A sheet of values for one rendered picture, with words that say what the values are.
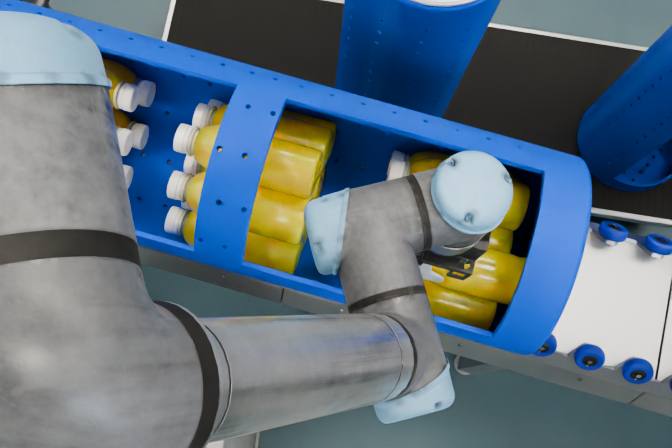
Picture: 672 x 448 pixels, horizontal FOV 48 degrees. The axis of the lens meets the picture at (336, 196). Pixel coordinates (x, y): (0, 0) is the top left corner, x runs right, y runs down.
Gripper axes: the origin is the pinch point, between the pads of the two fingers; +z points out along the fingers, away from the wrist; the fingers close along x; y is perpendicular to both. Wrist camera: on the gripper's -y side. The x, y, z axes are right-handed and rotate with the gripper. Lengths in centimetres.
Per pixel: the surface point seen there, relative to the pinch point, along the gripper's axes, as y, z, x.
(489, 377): 39, 111, -4
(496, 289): 12.7, -1.9, -2.1
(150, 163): -41.4, 15.3, 5.5
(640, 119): 49, 61, 58
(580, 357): 30.6, 14.4, -5.3
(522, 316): 15.5, -7.1, -5.5
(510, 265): 13.6, -2.6, 1.4
